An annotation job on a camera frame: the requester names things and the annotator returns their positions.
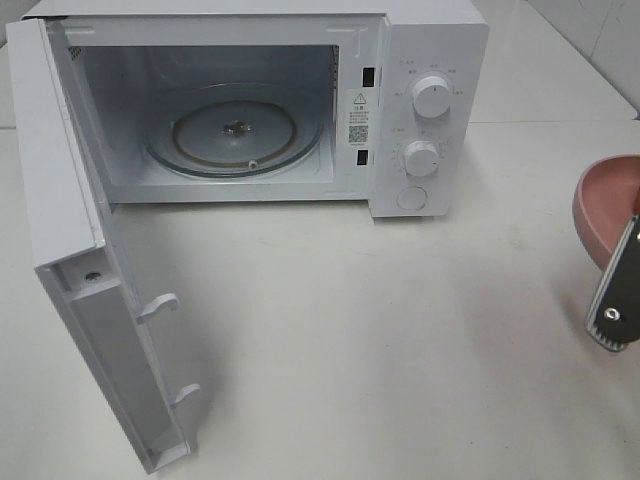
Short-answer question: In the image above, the round white door button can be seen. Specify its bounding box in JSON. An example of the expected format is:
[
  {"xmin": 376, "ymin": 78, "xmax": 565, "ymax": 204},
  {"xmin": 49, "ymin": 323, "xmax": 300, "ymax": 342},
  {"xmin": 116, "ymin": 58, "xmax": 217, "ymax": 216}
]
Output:
[{"xmin": 396, "ymin": 186, "xmax": 428, "ymax": 211}]

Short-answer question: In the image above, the white microwave knob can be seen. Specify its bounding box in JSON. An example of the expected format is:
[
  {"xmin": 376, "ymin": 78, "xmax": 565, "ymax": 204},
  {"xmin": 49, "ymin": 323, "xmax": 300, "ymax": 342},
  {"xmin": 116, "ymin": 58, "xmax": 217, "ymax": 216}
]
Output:
[
  {"xmin": 410, "ymin": 71, "xmax": 453, "ymax": 119},
  {"xmin": 403, "ymin": 141, "xmax": 440, "ymax": 177}
]

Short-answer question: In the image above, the pink round plate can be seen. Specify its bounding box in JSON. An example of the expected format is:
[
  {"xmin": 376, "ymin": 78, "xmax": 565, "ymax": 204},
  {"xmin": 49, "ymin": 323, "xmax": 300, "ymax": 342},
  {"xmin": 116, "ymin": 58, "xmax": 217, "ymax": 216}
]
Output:
[{"xmin": 572, "ymin": 154, "xmax": 639, "ymax": 270}]

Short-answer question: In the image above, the glass microwave turntable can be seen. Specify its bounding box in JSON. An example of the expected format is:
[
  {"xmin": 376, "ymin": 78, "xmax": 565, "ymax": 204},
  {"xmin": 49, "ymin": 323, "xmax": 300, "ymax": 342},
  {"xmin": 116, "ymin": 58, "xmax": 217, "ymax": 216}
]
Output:
[{"xmin": 145, "ymin": 83, "xmax": 327, "ymax": 179}]

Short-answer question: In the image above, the white microwave oven body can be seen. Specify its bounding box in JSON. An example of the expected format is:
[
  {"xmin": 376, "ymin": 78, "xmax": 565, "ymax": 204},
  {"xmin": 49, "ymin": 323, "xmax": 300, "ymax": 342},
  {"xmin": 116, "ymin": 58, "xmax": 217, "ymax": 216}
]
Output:
[{"xmin": 18, "ymin": 1, "xmax": 489, "ymax": 217}]

